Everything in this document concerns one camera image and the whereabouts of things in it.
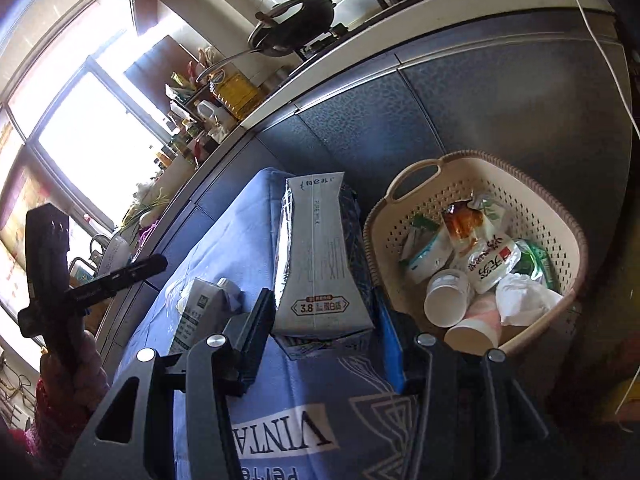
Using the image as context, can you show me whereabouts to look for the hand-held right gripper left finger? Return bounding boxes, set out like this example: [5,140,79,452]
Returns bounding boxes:
[60,287,276,480]

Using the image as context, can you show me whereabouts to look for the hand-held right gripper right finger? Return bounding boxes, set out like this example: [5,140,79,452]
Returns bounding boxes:
[374,285,551,480]

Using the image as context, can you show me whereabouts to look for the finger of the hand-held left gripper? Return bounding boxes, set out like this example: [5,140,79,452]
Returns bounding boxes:
[100,253,169,302]

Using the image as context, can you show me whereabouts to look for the tall grey milk carton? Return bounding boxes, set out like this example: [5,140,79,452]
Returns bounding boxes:
[270,171,377,361]

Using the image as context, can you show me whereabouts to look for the beige plastic basket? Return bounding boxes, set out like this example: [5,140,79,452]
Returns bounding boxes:
[362,150,588,361]

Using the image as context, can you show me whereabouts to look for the person's left forearm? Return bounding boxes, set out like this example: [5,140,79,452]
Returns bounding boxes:
[0,377,98,480]

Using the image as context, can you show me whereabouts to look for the person's left hand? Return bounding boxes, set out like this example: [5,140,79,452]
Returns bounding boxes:
[37,330,111,431]

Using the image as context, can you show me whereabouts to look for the small grey milk carton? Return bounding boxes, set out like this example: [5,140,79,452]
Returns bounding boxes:
[167,276,243,356]

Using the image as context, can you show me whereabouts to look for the green onions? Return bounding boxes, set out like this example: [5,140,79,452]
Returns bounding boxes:
[122,187,171,226]

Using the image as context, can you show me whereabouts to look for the white paper cup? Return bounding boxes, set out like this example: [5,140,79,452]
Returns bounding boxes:
[424,268,473,328]

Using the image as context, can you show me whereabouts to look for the pink paper cup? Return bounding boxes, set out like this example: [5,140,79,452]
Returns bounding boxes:
[444,294,501,356]

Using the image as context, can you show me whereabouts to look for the blue printed cloth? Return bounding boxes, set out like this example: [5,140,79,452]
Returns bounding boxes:
[112,167,426,480]

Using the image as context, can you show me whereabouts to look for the white packet with red print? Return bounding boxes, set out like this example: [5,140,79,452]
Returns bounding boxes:
[452,232,521,295]

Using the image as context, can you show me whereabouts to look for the window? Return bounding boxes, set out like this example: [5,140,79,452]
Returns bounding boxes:
[0,0,201,311]

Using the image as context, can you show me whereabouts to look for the crumpled white tissue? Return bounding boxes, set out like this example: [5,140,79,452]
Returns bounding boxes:
[495,272,566,328]

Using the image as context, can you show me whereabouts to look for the row of condiment bottles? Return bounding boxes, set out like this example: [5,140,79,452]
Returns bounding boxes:
[155,110,226,171]

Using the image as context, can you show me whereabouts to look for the orange snack packet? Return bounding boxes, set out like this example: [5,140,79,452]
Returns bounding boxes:
[440,199,486,251]

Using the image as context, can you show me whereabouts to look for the silver green snack packet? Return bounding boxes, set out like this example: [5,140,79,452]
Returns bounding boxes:
[515,239,556,291]

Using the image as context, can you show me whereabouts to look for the white plastic jug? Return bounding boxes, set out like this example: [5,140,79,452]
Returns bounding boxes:
[196,100,223,126]

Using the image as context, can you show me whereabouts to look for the yellow cooking oil bottle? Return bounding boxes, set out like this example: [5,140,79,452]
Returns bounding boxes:
[215,71,266,120]

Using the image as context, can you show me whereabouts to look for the steel ladle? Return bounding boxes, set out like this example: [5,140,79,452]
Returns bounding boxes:
[195,46,261,83]

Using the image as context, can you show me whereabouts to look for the dark grey kitchen cabinet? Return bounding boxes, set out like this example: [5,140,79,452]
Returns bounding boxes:
[95,10,636,361]

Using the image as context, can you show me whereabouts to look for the black wok with lid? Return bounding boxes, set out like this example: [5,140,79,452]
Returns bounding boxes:
[248,0,336,58]

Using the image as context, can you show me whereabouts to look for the white cable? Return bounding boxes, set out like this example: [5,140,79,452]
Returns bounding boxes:
[545,0,640,433]

